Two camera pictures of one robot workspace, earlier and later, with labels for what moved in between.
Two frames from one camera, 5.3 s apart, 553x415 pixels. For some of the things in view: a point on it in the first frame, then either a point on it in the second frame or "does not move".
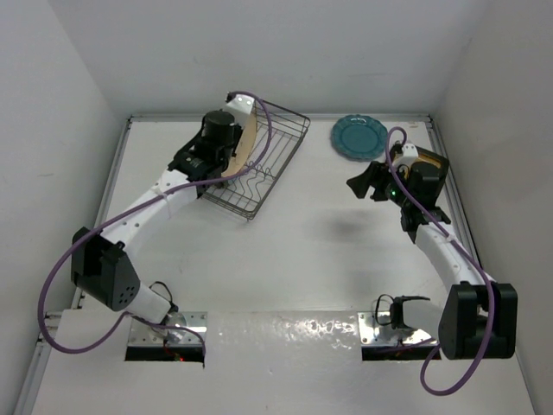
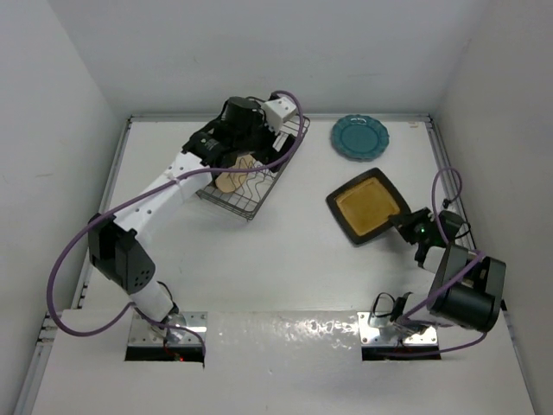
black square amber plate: x=430 y=156 → x=364 y=204
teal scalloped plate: x=359 y=137 does not move
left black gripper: x=235 y=131 → x=269 y=156
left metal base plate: x=144 y=335 does not move
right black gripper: x=360 y=183 → x=405 y=223
